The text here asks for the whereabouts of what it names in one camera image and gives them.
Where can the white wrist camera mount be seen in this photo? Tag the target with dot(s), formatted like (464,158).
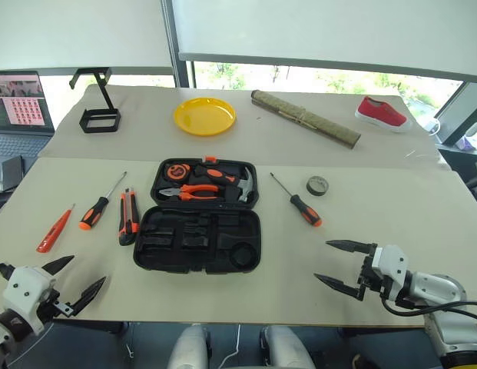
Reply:
(391,269)
(25,292)

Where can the black plastic tool case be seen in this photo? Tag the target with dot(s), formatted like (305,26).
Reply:
(196,246)

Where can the orange test pen screwdriver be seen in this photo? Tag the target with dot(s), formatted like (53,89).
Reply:
(52,234)

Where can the orange black screwdriver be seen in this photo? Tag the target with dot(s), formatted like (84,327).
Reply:
(93,215)
(306,211)

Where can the grey tape roll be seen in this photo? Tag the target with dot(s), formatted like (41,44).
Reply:
(311,187)

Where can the rolled bamboo mat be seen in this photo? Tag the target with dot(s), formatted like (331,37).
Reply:
(307,119)

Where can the grey rounded shell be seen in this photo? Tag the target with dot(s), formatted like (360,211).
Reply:
(288,350)
(188,350)

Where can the black metal stand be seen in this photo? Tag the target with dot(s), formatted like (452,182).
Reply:
(88,125)

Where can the orange black utility knife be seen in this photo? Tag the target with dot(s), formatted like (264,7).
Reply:
(127,219)

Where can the red canvas shoe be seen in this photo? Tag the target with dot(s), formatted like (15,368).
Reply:
(382,113)

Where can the white roller blind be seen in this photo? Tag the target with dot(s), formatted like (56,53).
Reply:
(318,27)
(77,30)

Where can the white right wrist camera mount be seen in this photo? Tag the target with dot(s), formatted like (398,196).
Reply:
(391,269)

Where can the small black box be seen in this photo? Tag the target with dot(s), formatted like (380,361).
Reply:
(12,173)

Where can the yellow plastic plate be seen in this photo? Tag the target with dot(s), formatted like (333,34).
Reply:
(204,115)

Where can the open laptop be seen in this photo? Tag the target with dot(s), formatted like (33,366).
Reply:
(17,104)

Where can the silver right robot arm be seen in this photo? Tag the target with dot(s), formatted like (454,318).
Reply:
(441,292)

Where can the orange black tape measure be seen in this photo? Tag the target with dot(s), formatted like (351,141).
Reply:
(176,171)

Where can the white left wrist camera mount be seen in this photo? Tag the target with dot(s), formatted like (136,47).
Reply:
(25,292)

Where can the dark window frame post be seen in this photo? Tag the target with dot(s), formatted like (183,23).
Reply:
(182,73)

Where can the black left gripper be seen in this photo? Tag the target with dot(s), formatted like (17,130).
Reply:
(63,308)

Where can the dark monitor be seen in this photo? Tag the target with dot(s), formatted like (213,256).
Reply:
(459,115)

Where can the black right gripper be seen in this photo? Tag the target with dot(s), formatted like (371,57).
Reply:
(370,282)

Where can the purple patterned packet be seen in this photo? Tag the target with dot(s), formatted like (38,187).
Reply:
(464,144)

